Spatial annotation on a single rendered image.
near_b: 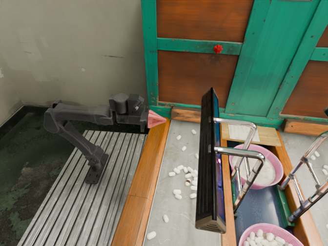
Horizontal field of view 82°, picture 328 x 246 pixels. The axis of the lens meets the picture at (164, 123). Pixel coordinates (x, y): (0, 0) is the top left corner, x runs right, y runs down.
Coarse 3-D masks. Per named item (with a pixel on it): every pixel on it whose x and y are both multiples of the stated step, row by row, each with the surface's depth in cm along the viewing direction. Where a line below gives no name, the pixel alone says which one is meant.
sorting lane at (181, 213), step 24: (168, 144) 113; (192, 144) 113; (168, 168) 100; (192, 168) 100; (168, 192) 90; (192, 192) 90; (168, 216) 82; (192, 216) 82; (144, 240) 75; (168, 240) 75; (192, 240) 75; (216, 240) 75
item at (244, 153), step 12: (216, 120) 72; (228, 120) 72; (240, 120) 71; (252, 132) 73; (240, 156) 60; (252, 156) 60; (264, 156) 60; (240, 180) 83; (252, 180) 67; (240, 192) 76; (240, 204) 80
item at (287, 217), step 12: (324, 132) 69; (312, 144) 73; (300, 168) 81; (288, 180) 87; (276, 192) 96; (300, 192) 79; (324, 192) 65; (300, 204) 76; (312, 204) 70; (288, 216) 85; (300, 216) 77; (288, 228) 84
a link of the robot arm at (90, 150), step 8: (56, 120) 83; (64, 120) 88; (64, 128) 86; (72, 128) 90; (64, 136) 89; (72, 136) 89; (80, 136) 92; (80, 144) 92; (88, 144) 95; (88, 152) 95; (96, 152) 98; (88, 160) 99
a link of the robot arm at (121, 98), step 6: (114, 96) 75; (120, 96) 75; (126, 96) 75; (114, 102) 74; (120, 102) 72; (126, 102) 74; (114, 108) 76; (120, 108) 74; (126, 108) 76; (114, 114) 80; (102, 120) 78; (108, 120) 78; (114, 120) 81
